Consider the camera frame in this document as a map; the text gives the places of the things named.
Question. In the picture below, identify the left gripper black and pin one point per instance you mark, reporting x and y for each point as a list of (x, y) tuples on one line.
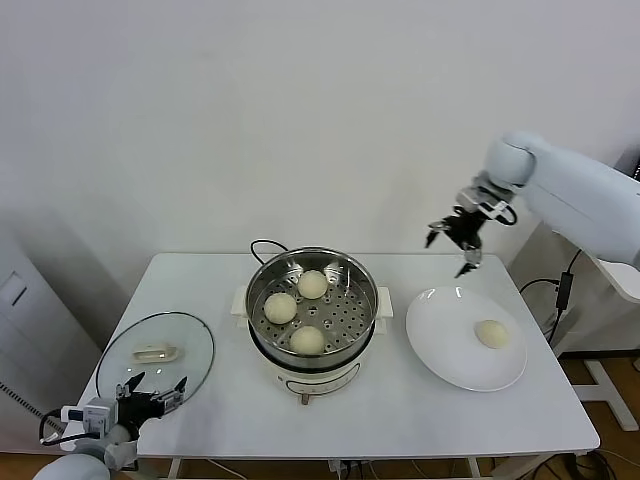
[(140, 407)]

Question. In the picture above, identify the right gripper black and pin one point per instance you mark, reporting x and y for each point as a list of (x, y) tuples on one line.
[(465, 227)]

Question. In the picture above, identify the white steamed baozi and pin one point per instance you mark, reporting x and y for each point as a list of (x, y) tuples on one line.
[(280, 307), (307, 340), (492, 333), (313, 284)]

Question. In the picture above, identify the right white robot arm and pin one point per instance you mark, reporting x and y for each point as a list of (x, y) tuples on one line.
[(575, 190)]

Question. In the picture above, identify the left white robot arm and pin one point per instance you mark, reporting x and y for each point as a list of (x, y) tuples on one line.
[(70, 467)]

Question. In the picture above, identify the perforated steel steamer basket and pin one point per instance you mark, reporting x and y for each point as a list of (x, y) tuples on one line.
[(345, 310)]

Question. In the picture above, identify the white round plate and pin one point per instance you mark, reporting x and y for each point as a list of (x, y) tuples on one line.
[(450, 340)]

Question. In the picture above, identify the white cabinet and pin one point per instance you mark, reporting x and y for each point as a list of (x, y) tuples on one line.
[(30, 325)]

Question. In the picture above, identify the white side desk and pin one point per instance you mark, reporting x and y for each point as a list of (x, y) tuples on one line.
[(620, 280)]

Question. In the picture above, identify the cream electric cooker base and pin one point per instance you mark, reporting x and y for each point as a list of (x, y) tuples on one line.
[(320, 380)]

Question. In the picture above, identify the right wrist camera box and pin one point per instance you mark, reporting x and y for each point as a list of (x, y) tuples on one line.
[(472, 200)]

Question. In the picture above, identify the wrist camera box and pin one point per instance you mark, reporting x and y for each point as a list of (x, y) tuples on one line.
[(97, 415), (472, 200)]

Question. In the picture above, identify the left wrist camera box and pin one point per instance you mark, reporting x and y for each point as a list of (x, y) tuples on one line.
[(97, 415)]

